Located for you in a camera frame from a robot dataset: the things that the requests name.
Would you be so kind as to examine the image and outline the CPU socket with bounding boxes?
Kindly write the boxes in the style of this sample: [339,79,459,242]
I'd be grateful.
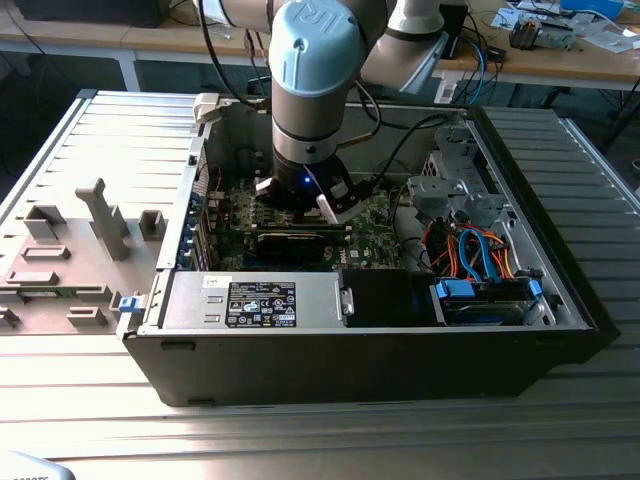
[287,212,342,225]

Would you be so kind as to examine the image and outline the black RAM slot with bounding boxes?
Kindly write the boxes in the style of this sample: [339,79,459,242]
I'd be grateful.
[224,218,351,229]
[224,223,351,234]

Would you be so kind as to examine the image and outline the CPU cooler heatsink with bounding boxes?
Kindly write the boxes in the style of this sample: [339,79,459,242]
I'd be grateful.
[508,13,544,51]

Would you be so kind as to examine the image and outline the black graphics card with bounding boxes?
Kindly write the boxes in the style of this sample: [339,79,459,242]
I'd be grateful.
[255,227,349,264]

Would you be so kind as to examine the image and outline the green motherboard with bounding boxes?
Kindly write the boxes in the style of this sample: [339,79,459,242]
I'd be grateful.
[207,169,409,274]

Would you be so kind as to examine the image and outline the black plastic shroud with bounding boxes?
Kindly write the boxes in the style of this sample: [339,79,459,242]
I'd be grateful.
[342,268,436,329]

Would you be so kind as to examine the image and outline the grey power supply unit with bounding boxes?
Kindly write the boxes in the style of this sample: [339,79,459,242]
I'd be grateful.
[158,271,346,330]

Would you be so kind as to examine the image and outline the grey metal drive cage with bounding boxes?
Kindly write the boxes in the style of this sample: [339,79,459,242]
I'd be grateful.
[405,124,509,226]

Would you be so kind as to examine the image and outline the grey parts rack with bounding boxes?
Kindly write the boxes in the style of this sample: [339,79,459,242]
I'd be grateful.
[0,177,174,335]

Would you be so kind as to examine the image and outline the black open PC case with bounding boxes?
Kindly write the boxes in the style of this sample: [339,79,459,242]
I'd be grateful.
[115,92,621,409]

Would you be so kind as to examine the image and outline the blue disk carrier with disk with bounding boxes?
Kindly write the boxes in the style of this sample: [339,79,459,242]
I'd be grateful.
[429,277,546,327]

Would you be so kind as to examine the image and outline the black upright box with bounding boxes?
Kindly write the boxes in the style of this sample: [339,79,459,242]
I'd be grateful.
[439,2,470,61]

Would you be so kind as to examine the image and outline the green RAM stick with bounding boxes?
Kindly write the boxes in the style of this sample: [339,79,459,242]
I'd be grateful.
[22,287,109,301]

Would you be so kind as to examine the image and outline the black computer case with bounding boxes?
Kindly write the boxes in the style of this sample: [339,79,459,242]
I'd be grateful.
[13,0,164,29]

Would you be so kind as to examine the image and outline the wooden desk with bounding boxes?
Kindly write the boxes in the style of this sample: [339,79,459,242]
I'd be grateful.
[0,0,274,94]
[432,0,640,92]

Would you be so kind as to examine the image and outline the white paper sheets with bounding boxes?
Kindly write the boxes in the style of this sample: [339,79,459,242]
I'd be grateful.
[579,19,640,54]

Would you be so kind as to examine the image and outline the blue box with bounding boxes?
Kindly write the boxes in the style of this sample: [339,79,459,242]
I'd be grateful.
[559,0,626,21]

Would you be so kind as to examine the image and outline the pale teach pendant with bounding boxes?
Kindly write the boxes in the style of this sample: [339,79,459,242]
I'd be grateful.
[0,449,77,480]

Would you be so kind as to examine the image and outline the small white wrist camera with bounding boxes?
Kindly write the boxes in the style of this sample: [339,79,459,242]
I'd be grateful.
[253,177,284,203]

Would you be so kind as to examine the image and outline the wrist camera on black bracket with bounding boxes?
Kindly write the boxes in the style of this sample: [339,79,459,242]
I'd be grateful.
[314,169,375,227]

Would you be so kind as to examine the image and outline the tan hose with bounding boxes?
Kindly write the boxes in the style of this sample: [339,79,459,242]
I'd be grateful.
[339,119,384,149]

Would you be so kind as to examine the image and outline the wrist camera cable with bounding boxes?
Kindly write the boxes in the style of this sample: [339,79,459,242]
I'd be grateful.
[367,113,451,194]

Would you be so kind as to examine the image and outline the orange power wires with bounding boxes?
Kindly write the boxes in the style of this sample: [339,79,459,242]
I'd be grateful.
[428,223,521,282]

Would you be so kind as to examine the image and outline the blue data wire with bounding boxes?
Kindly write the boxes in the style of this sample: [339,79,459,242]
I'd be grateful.
[457,227,496,284]

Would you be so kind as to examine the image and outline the blue network cable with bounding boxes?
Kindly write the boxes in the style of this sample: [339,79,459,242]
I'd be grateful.
[467,37,501,104]

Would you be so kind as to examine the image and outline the grey metal bracket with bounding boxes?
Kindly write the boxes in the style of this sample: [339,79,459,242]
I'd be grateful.
[538,17,576,51]

